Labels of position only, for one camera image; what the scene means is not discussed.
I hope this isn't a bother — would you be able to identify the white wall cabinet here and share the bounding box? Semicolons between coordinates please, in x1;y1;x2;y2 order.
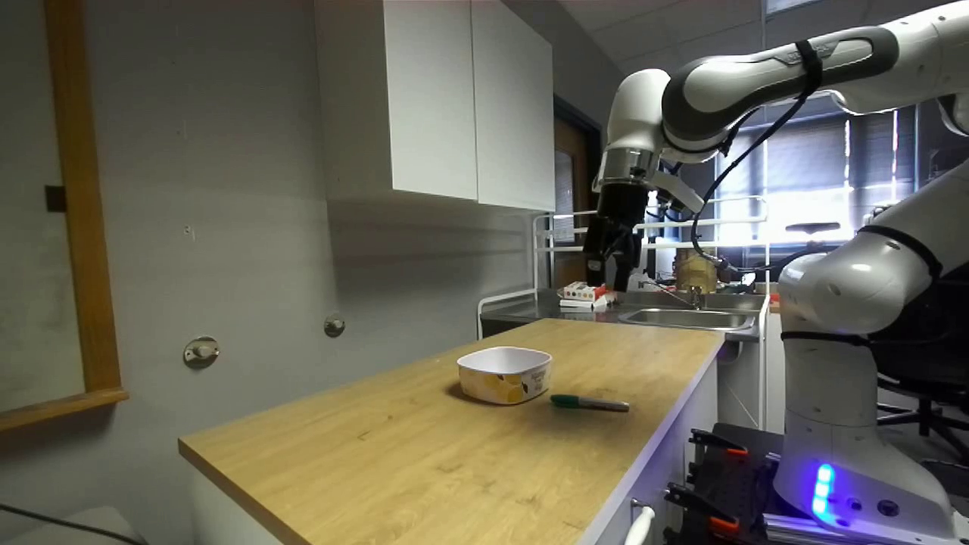
314;0;557;213

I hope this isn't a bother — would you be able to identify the white cabinet door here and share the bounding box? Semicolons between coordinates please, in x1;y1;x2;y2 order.
471;0;557;213
382;0;479;202

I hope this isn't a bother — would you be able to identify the white bowl with lemon print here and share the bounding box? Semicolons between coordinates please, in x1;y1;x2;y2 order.
456;346;553;406

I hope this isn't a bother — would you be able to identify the office chair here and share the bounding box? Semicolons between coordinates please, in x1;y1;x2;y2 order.
869;265;969;464

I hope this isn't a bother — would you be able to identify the steel tap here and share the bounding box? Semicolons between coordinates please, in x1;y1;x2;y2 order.
645;277;703;310

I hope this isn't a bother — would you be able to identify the red and white box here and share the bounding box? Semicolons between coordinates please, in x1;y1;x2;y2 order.
559;281;615;312

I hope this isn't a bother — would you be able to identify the black and orange clamp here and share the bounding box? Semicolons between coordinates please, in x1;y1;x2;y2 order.
664;482;741;535
687;428;752;464

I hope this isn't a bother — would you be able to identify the green capped marker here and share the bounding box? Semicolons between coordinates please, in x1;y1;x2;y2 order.
550;394;631;413

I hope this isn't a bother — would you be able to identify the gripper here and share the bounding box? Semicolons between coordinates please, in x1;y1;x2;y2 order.
582;182;652;294

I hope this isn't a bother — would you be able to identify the white drawer handle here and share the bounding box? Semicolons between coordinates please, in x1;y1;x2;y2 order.
623;503;656;545

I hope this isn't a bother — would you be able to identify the wooden framed board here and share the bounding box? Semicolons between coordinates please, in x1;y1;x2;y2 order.
0;0;130;434

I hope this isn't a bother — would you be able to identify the steel sink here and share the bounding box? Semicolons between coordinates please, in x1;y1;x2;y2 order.
617;307;758;333

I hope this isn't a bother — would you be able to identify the brown jar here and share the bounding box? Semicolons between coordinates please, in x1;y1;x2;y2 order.
675;248;718;295

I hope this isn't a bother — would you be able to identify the white metal rack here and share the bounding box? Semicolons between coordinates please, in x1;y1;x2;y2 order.
477;197;771;341

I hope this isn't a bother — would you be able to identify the black cable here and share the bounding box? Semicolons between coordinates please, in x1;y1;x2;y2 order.
0;503;146;545

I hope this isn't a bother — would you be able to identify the window with blinds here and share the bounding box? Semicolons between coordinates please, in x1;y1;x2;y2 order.
710;97;921;248

